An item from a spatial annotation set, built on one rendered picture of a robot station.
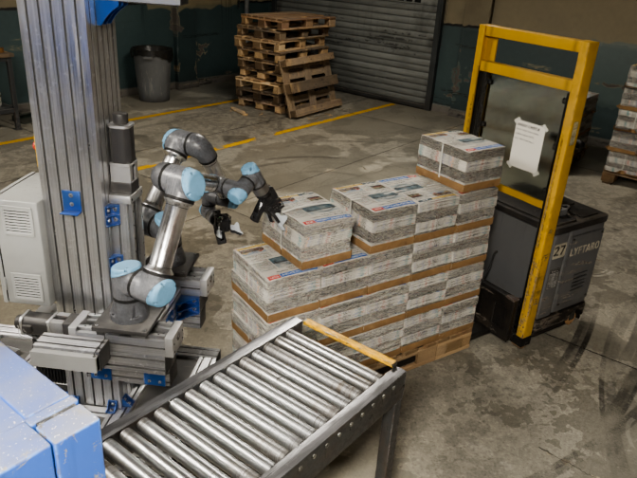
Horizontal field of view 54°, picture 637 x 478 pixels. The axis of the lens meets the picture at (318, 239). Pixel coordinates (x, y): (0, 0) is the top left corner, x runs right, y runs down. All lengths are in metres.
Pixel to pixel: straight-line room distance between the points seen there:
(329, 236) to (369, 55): 7.99
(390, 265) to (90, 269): 1.46
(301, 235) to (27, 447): 2.05
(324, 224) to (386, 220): 0.37
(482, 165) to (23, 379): 2.78
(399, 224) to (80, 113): 1.59
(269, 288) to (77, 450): 1.95
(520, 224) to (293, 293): 1.72
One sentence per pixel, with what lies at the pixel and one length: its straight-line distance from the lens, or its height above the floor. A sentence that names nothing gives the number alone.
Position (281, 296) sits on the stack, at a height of 0.73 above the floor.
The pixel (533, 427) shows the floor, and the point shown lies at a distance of 3.60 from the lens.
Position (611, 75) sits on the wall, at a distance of 9.27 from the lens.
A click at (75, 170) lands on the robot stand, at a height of 1.36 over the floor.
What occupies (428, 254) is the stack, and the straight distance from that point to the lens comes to 3.43.
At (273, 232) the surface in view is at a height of 0.92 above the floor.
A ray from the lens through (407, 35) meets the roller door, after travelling 10.39.
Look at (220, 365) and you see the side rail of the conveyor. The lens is 2.36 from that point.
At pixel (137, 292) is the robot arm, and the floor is 0.99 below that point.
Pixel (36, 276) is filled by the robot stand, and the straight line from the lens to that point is 2.84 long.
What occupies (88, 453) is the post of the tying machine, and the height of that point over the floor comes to 1.50.
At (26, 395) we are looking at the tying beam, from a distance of 1.08.
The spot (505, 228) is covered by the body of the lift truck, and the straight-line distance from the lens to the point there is 4.19.
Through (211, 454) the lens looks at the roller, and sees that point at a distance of 2.03.
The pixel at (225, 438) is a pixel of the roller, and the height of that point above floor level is 0.80.
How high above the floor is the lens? 2.19
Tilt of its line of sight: 25 degrees down
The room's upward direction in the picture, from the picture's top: 4 degrees clockwise
